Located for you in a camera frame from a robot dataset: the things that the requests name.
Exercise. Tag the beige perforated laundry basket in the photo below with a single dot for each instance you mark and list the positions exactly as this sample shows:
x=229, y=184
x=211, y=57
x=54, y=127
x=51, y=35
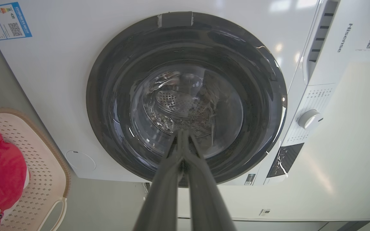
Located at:
x=43, y=179

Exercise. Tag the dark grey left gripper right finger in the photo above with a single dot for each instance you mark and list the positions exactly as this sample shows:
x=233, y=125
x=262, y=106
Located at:
x=207, y=199

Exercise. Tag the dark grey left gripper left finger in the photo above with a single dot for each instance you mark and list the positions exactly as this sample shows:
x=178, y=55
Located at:
x=162, y=192

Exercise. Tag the black washing machine display panel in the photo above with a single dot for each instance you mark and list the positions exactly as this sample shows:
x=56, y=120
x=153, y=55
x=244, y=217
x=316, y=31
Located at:
x=284, y=159

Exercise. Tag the blue energy label sticker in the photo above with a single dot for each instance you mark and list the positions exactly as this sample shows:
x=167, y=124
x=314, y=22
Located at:
x=6, y=21

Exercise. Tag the white round control dial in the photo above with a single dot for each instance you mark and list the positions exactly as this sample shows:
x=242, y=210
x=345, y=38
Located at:
x=309, y=119

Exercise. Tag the dark round washing machine door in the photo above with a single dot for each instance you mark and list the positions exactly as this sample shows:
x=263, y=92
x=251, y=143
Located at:
x=185, y=96

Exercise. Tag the white front-load washing machine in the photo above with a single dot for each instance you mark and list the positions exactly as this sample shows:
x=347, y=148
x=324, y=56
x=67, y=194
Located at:
x=56, y=80

